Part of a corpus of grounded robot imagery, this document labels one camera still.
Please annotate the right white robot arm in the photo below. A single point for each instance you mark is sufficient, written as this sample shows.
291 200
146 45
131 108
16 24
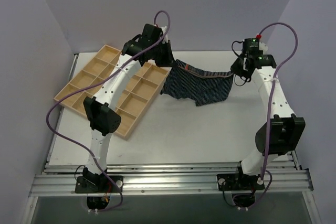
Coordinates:
282 130

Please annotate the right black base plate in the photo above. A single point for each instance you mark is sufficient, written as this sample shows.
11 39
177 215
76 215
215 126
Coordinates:
236 182

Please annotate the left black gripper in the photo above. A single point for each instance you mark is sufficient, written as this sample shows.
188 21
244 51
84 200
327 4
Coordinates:
165 54

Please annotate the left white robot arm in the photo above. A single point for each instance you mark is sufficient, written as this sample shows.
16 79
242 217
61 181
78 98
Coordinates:
100 111

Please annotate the aluminium frame rail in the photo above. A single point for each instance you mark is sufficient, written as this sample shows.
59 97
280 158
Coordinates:
167 180

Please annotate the navy striped underwear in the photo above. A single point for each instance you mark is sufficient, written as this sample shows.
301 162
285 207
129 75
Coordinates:
203 87

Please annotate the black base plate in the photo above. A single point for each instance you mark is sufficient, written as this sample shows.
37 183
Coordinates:
236 182
102 185

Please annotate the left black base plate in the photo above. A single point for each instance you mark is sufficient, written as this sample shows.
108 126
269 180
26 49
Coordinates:
102 185

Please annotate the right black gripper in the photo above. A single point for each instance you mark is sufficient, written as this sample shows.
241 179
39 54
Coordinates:
237 67

